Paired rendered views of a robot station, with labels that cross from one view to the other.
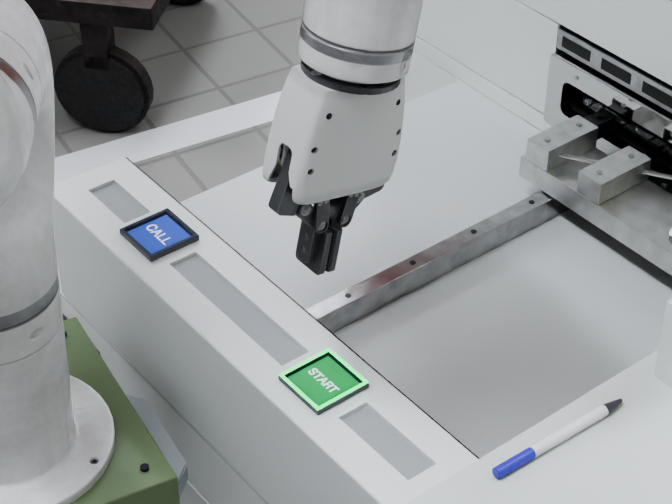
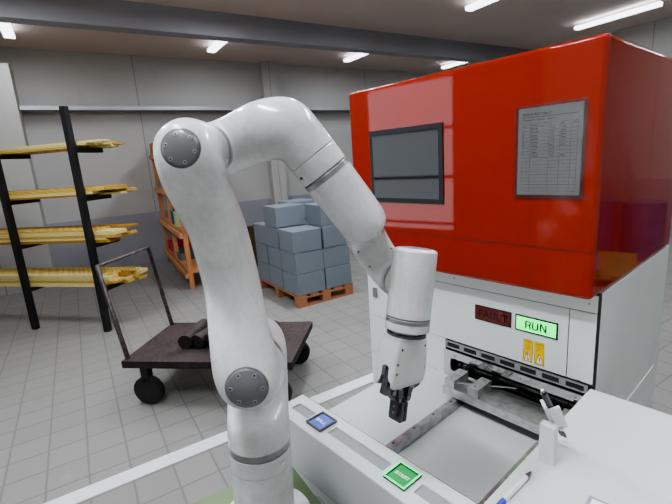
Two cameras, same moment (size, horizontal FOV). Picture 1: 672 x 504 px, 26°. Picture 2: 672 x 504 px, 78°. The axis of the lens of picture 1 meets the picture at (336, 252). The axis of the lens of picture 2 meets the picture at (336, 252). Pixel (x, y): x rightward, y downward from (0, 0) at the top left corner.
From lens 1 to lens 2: 0.33 m
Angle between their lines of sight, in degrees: 26
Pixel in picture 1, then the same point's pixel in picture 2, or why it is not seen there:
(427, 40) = not seen: hidden behind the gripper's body
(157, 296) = (324, 446)
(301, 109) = (391, 348)
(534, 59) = (437, 352)
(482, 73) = not seen: hidden behind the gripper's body
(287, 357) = (383, 467)
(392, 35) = (424, 314)
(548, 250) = (461, 419)
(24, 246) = (278, 421)
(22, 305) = (277, 448)
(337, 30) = (403, 314)
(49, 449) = not seen: outside the picture
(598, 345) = (495, 455)
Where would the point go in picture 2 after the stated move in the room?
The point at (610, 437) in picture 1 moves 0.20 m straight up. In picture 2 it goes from (533, 489) to (537, 393)
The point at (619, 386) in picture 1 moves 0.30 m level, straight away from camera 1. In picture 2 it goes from (526, 466) to (501, 387)
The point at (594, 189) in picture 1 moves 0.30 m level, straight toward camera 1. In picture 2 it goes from (475, 393) to (495, 466)
